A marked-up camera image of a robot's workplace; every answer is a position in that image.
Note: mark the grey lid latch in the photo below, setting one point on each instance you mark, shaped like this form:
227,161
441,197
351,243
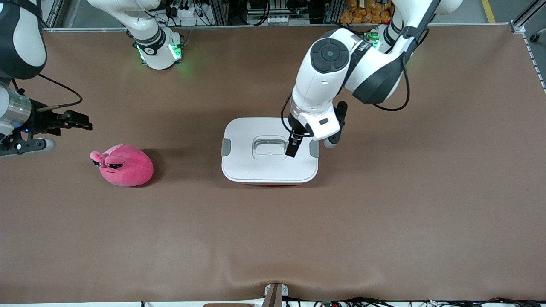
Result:
314,149
225,147

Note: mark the black caster wheel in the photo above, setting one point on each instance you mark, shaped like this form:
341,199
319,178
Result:
534,38

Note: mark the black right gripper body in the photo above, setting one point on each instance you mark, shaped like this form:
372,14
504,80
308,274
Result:
43,121

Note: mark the brown table cover mat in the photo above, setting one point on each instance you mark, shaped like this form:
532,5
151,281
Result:
384,221

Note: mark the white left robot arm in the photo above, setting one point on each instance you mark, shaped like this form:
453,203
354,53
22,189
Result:
320,81

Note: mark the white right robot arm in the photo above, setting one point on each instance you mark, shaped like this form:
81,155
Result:
25,42

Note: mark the pink plush toy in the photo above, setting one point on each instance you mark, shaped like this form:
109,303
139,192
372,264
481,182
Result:
128,168

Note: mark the aluminium frame post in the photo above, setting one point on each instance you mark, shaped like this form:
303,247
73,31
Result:
335,13
218,13

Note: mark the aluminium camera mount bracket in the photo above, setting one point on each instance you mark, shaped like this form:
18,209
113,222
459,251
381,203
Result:
275,296

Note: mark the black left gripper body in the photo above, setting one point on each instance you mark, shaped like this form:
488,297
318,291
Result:
295,130

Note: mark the white power strip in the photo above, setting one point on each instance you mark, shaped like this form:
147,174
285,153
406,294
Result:
187,13

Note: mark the small white socket bar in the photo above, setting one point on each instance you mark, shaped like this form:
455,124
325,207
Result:
281,20

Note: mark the orange lumpy objects pile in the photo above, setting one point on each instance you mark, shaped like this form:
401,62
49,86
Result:
362,13

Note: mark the white plastic box lid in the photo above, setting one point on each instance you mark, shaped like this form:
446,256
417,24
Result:
256,170

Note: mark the aluminium frame strut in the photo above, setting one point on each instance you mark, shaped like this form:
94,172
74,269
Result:
54,15
522,21

